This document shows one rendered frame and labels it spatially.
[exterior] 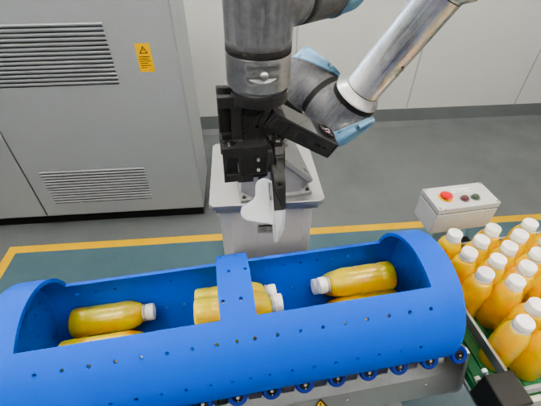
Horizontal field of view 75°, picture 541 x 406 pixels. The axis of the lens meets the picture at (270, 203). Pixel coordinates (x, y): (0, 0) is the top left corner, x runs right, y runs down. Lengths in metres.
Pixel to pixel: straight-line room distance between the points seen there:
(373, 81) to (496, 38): 3.26
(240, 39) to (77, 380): 0.59
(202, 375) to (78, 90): 1.82
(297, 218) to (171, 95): 1.29
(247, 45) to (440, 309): 0.59
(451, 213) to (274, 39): 0.88
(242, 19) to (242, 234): 0.77
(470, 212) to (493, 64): 3.06
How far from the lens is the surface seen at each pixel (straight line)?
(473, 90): 4.19
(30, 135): 2.51
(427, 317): 0.76
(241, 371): 0.70
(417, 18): 0.79
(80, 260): 2.62
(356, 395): 0.98
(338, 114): 0.86
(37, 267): 2.71
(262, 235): 1.08
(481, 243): 1.11
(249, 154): 0.45
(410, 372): 0.99
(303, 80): 0.91
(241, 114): 0.44
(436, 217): 1.14
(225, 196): 0.99
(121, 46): 2.08
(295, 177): 0.95
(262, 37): 0.39
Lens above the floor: 1.78
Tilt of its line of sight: 41 degrees down
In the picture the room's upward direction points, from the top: straight up
